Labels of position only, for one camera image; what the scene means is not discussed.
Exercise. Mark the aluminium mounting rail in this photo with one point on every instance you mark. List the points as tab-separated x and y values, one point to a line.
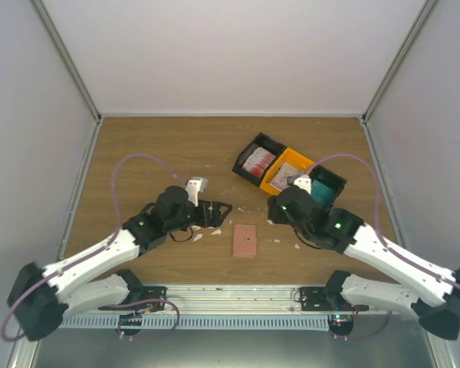
253	299

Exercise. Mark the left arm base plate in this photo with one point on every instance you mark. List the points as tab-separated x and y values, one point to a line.
147	298

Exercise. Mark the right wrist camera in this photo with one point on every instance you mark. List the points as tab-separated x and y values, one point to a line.
303	182

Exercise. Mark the white red cards far bin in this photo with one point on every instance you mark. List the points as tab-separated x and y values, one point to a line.
258	162

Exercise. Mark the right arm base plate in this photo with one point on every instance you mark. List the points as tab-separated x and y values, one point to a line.
313	299

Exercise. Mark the white paper scraps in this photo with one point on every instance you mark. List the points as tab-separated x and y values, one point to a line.
249	207

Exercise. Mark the pink clear card holder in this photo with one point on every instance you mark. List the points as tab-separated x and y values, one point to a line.
244	241

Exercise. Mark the grey slotted cable duct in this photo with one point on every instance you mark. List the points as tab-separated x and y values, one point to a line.
200	322

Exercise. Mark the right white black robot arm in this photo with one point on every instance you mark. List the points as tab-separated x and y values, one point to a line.
420	289

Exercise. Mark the white red card orange bin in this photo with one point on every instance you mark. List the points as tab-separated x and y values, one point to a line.
280	179

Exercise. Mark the orange bin middle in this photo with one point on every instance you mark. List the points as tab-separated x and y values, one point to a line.
291	156

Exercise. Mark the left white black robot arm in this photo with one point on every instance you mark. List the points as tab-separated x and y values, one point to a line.
43	297

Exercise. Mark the black bin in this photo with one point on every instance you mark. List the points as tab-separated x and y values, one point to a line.
330	179
261	140

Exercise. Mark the black bin far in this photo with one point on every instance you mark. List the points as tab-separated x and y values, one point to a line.
261	140

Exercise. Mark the teal card stack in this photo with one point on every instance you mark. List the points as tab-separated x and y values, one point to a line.
322	194

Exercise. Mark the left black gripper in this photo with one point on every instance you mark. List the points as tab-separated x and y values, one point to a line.
216	219

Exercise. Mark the black bin near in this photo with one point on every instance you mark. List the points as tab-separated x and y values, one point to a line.
330	179

